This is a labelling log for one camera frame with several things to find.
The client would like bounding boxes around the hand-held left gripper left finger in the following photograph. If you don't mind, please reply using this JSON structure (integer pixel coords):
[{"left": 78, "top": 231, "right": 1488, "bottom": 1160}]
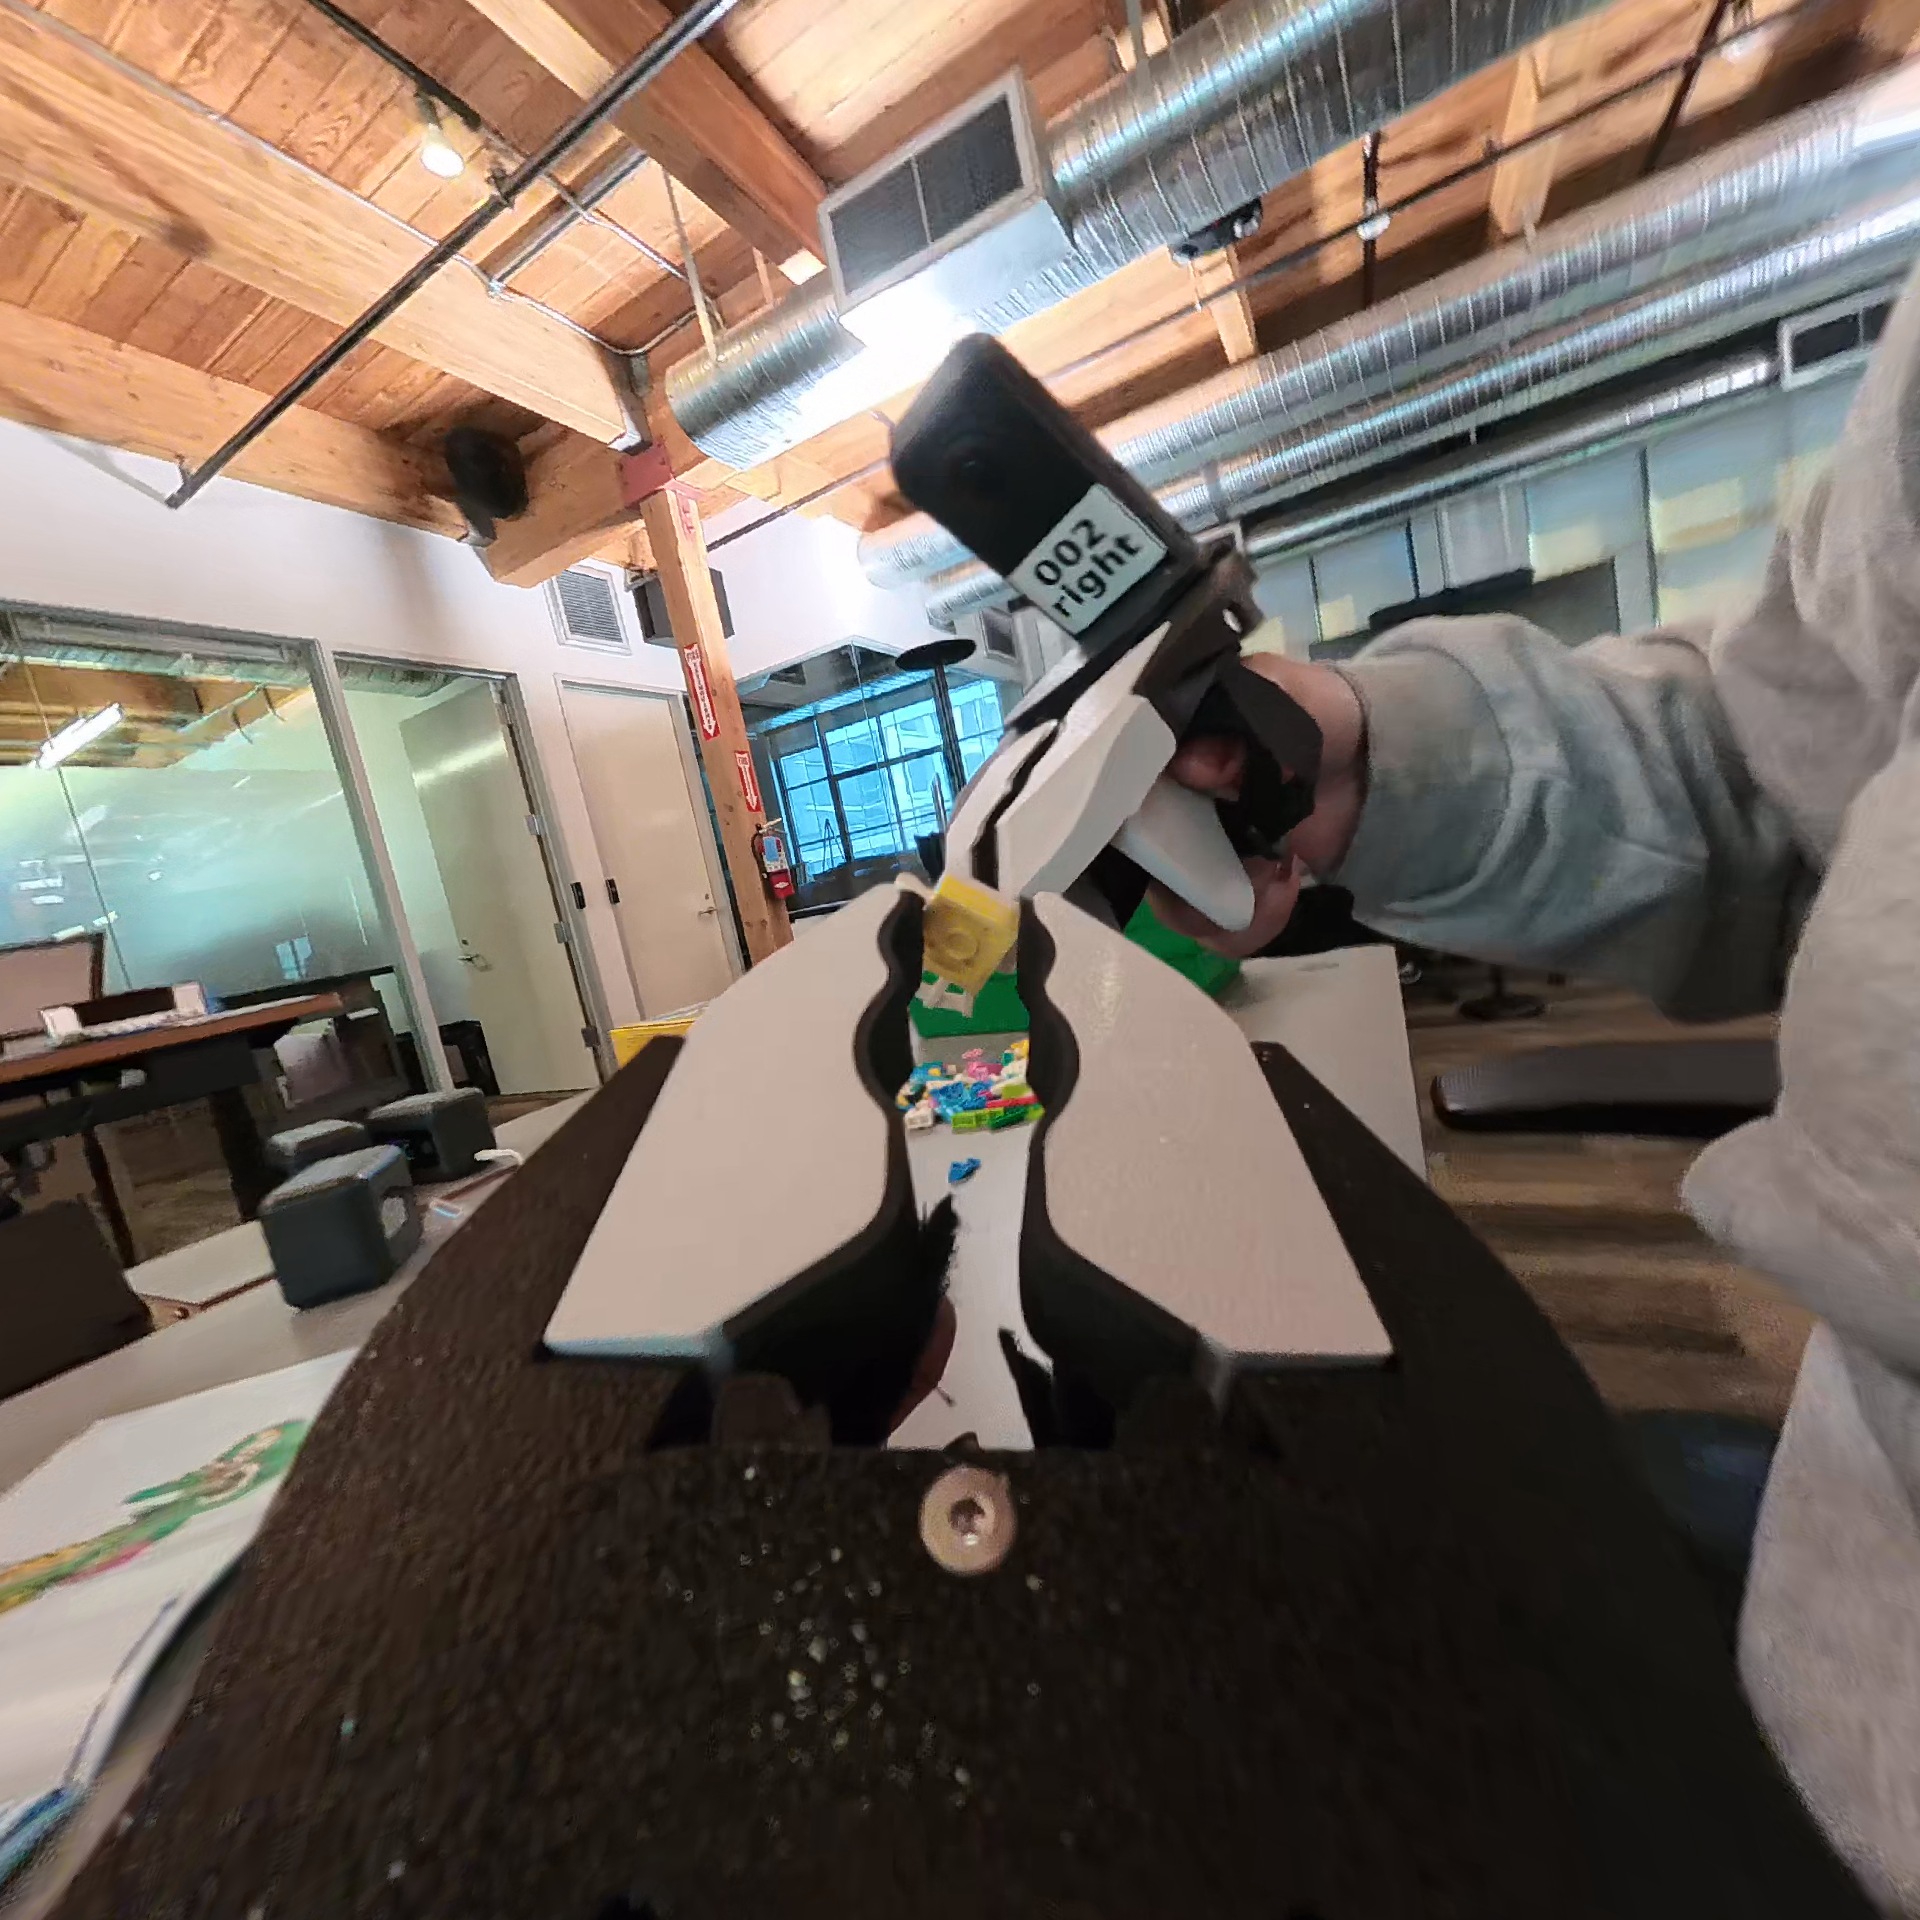
[{"left": 543, "top": 883, "right": 939, "bottom": 1370}]

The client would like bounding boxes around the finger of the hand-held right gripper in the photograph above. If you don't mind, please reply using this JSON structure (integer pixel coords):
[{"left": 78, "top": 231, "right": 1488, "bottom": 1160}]
[
  {"left": 991, "top": 634, "right": 1186, "bottom": 906},
  {"left": 939, "top": 648, "right": 1123, "bottom": 892}
]

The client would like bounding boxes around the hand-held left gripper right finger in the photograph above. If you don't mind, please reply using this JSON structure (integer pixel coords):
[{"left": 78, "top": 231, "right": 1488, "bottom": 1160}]
[{"left": 1014, "top": 892, "right": 1396, "bottom": 1370}]

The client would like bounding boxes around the yellow lego brick assembly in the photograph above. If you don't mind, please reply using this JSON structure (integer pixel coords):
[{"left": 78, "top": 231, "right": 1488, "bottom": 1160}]
[{"left": 903, "top": 872, "right": 1026, "bottom": 1011}]

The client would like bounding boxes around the person's right forearm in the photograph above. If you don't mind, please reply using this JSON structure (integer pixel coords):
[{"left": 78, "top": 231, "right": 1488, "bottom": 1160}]
[{"left": 1326, "top": 609, "right": 1862, "bottom": 1027}]

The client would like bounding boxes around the pile of colourful lego bricks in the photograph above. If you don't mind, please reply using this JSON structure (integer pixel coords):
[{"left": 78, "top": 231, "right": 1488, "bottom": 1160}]
[{"left": 895, "top": 1038, "right": 1048, "bottom": 1138}]

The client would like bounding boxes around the lego instruction booklet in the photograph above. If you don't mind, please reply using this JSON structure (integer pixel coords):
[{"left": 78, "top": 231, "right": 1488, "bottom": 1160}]
[{"left": 0, "top": 1413, "right": 313, "bottom": 1827}]

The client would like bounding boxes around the person's right hand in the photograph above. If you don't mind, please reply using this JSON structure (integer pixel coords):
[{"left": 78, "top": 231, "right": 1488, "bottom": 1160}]
[{"left": 1167, "top": 658, "right": 1372, "bottom": 967}]

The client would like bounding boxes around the black disc floor lamp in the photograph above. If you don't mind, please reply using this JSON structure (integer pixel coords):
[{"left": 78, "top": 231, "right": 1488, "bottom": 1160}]
[{"left": 891, "top": 634, "right": 978, "bottom": 841}]

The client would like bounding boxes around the large paned window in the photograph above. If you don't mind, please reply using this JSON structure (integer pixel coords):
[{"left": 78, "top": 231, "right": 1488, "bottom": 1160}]
[{"left": 772, "top": 703, "right": 1008, "bottom": 872}]

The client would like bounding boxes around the white door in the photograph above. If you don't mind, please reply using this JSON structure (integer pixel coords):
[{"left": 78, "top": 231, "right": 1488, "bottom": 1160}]
[
  {"left": 555, "top": 672, "right": 742, "bottom": 1027},
  {"left": 403, "top": 678, "right": 604, "bottom": 1099}
]

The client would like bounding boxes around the black box speaker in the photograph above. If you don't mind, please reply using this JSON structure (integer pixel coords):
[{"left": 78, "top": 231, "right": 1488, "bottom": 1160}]
[{"left": 629, "top": 564, "right": 738, "bottom": 652}]

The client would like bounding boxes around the round black speaker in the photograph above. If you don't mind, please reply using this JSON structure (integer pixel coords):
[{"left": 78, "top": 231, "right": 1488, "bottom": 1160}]
[{"left": 437, "top": 425, "right": 532, "bottom": 549}]

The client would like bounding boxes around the dark wooden table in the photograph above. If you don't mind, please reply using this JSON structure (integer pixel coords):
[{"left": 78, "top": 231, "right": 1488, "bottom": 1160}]
[{"left": 0, "top": 963, "right": 396, "bottom": 1270}]

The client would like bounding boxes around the dark chair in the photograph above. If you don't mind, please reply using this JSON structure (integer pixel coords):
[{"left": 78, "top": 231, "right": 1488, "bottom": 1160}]
[{"left": 0, "top": 1200, "right": 153, "bottom": 1404}]

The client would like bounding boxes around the black ceiling pipe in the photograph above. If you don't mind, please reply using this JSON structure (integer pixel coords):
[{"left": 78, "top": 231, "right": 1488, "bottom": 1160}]
[{"left": 163, "top": 0, "right": 744, "bottom": 513}]

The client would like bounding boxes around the wooden post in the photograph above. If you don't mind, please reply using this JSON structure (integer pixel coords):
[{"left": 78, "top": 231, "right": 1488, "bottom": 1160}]
[{"left": 617, "top": 442, "right": 801, "bottom": 967}]

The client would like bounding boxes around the white wall vent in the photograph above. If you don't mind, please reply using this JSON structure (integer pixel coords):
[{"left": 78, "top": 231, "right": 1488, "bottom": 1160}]
[{"left": 539, "top": 564, "right": 626, "bottom": 649}]

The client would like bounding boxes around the large silver ceiling duct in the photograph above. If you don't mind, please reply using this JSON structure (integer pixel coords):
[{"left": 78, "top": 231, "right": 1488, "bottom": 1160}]
[{"left": 662, "top": 0, "right": 1652, "bottom": 471}]

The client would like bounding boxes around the large duct vent grille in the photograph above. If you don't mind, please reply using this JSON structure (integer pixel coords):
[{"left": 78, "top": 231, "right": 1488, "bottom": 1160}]
[{"left": 812, "top": 67, "right": 1077, "bottom": 328}]

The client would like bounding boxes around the small duct vent grille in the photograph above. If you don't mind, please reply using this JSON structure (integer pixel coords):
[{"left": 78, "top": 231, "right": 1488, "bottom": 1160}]
[{"left": 1775, "top": 291, "right": 1908, "bottom": 395}]

